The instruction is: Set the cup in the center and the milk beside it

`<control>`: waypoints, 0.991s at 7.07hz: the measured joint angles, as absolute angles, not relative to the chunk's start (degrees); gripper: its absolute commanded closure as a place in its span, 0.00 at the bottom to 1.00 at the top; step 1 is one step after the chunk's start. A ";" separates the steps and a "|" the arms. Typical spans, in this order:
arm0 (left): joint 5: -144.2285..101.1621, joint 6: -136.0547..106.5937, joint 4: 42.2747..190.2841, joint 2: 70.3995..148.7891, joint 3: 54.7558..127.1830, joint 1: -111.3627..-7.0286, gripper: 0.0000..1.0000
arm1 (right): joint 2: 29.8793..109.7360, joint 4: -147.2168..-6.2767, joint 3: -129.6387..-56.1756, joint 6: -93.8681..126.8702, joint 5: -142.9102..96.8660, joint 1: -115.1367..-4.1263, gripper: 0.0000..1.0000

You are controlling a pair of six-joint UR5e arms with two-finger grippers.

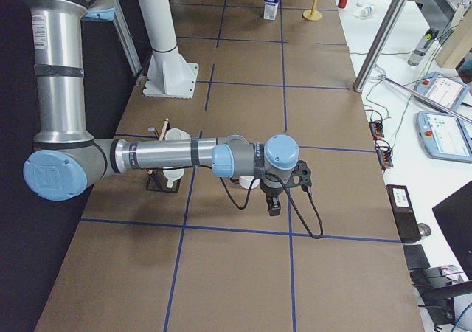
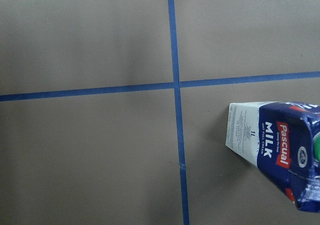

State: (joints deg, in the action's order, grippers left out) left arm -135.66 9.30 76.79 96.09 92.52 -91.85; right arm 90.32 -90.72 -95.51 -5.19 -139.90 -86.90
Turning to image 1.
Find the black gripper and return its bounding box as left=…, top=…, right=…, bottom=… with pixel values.
left=260, top=174, right=288, bottom=216

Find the white mug black handle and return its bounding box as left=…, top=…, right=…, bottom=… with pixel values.
left=238, top=176, right=260, bottom=190

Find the blue white milk carton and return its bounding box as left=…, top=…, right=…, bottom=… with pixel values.
left=263, top=0, right=280, bottom=21

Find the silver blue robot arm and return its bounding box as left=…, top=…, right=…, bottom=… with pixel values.
left=22, top=0, right=301, bottom=216

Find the white cup on rack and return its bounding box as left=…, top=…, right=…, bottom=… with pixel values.
left=163, top=167, right=185, bottom=189

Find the white cup upper rack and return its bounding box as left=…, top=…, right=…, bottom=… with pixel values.
left=164, top=128, right=191, bottom=141

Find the orange terminal block lower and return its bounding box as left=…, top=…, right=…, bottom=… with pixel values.
left=375, top=145, right=393, bottom=170

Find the orange terminal block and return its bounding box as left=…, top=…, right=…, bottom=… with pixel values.
left=369, top=120, right=384, bottom=139
left=375, top=145, right=393, bottom=170

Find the orange terminal block upper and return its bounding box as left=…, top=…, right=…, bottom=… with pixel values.
left=369, top=120, right=384, bottom=139

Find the black power box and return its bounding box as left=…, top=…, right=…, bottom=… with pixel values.
left=386, top=184, right=421, bottom=243

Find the wooden stick in rack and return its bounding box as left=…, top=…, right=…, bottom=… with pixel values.
left=147, top=118, right=169, bottom=176

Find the black monitor corner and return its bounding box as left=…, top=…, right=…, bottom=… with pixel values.
left=433, top=182, right=472, bottom=278

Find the lower teach pendant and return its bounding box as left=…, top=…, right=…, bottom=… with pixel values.
left=416, top=111, right=471, bottom=163

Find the teach pendant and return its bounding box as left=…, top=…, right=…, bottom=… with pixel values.
left=416, top=111, right=471, bottom=163
left=414, top=72, right=470, bottom=111

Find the yellow wooden stand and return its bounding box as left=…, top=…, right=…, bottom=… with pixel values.
left=302, top=0, right=322, bottom=22

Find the upper teach pendant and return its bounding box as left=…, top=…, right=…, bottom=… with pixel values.
left=414, top=72, right=470, bottom=111

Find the small white bottle lying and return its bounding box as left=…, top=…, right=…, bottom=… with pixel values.
left=353, top=4, right=377, bottom=19

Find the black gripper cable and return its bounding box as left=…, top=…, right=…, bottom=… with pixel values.
left=212, top=165, right=325, bottom=240

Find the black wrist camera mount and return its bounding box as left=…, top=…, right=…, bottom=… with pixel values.
left=286, top=160, right=312, bottom=195

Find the black wire mug rack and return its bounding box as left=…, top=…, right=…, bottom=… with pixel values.
left=145, top=126, right=184, bottom=193

